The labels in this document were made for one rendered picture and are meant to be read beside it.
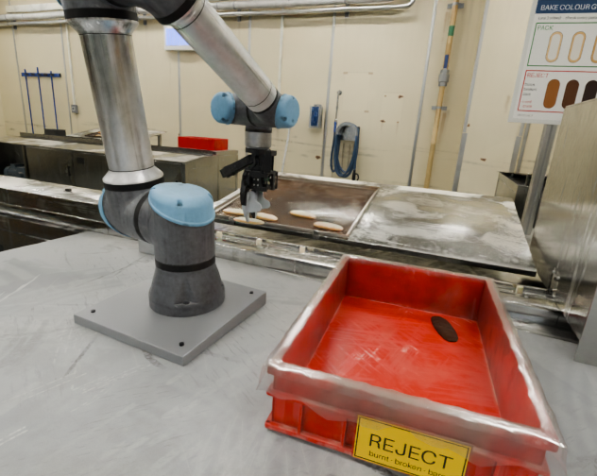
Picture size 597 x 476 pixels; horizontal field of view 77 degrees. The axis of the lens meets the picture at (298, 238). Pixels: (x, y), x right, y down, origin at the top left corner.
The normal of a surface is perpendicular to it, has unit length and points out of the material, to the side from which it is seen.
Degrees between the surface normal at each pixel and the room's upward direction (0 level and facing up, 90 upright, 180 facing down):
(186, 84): 90
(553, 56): 90
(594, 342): 90
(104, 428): 0
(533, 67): 90
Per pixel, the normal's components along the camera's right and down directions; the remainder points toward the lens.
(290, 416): -0.32, 0.25
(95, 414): 0.07, -0.96
